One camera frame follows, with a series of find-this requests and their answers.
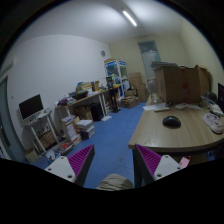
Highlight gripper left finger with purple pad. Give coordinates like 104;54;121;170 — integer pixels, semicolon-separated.
46;145;95;186

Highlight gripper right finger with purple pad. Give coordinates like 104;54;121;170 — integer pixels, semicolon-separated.
132;144;182;188

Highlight black computer mouse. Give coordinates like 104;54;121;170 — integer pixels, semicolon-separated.
163;116;181;128

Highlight beige trouser knee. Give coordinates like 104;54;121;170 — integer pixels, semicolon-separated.
97;174;133;191

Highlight wooden desk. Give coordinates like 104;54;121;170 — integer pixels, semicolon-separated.
128;94;224;166

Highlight stack of books on floor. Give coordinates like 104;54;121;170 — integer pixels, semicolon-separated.
76;120;95;139

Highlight white monitor stand table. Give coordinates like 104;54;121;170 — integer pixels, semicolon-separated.
23;110;59;154

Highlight black bin under table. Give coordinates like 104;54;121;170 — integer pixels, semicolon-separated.
91;103;104;121

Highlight white paper on desk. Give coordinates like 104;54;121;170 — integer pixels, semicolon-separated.
143;103;169;111

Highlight cardboard box on floor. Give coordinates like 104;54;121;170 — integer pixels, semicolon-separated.
121;97;139;109

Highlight black computer monitor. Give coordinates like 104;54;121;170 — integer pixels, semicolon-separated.
19;95;43;120

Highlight long cluttered work table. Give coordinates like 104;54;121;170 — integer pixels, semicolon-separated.
56;85;120;117

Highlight clear water bottle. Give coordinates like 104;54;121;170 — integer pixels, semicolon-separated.
147;78;158;103

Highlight large cardboard box on desk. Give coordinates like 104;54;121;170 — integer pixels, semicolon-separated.
154;65;211;104

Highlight stacked cardboard boxes by door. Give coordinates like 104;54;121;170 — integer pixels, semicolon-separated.
129;72;148;102

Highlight glass display cabinet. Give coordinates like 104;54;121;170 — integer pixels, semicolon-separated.
104;59;130;91

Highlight grey door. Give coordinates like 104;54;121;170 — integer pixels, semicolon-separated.
138;41;161;78

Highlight ceiling fluorescent light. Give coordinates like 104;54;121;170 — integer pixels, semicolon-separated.
122;10;137;27

